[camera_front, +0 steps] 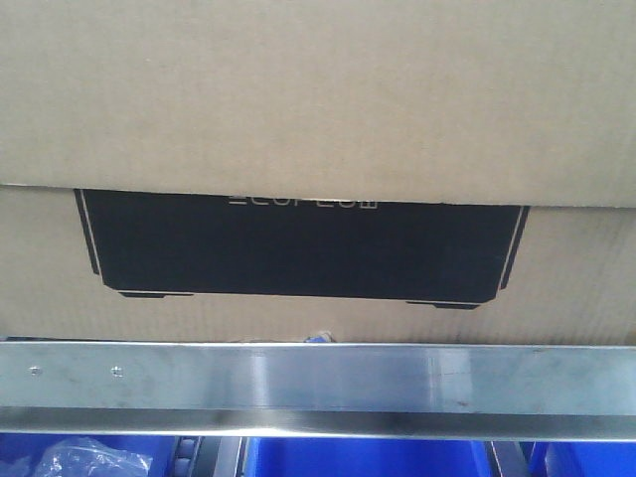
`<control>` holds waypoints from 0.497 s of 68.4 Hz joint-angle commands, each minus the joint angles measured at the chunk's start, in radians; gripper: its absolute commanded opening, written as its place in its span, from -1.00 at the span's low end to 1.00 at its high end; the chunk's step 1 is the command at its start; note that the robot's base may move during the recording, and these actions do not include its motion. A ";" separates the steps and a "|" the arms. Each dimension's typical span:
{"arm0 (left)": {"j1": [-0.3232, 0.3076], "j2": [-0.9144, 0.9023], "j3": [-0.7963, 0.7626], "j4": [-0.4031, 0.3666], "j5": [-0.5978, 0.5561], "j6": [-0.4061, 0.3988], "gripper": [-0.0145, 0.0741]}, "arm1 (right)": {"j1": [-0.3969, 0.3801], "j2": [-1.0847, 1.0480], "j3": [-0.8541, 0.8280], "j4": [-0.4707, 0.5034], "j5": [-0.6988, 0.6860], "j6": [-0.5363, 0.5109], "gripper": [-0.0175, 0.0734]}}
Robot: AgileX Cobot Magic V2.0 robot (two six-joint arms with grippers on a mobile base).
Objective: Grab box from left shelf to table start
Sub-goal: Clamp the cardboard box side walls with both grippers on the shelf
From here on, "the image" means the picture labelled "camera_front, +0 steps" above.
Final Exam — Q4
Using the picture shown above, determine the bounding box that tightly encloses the blue plastic bin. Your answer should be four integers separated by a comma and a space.
1, 433, 176, 476
244, 437, 493, 477
528, 441, 635, 477

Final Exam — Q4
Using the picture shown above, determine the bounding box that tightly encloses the white roller track rail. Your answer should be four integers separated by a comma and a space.
170, 436, 245, 477

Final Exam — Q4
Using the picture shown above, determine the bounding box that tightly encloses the metal shelf front rail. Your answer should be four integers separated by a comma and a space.
1, 341, 635, 441

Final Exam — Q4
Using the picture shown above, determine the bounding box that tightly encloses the blue plastic bin left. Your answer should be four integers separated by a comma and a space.
1, 433, 176, 476

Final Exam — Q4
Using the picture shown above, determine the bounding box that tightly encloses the blue plastic bin middle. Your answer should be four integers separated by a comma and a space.
244, 437, 493, 477

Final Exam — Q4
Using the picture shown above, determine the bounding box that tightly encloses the clear plastic bag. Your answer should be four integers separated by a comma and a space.
33, 437, 153, 477

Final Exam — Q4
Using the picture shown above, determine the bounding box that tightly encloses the blue plastic bin right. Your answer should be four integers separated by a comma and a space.
528, 441, 635, 477

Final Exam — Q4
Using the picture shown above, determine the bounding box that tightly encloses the brown cardboard box black print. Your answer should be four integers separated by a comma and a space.
1, 1, 635, 345

